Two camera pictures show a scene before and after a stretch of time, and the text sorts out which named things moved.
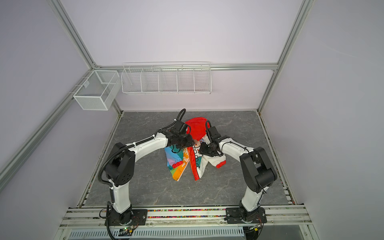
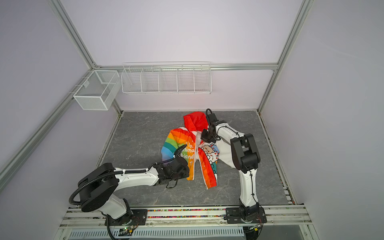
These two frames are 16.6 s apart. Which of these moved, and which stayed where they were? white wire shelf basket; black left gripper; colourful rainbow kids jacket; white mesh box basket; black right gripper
Moved: colourful rainbow kids jacket; black right gripper; black left gripper
Stayed: white wire shelf basket; white mesh box basket
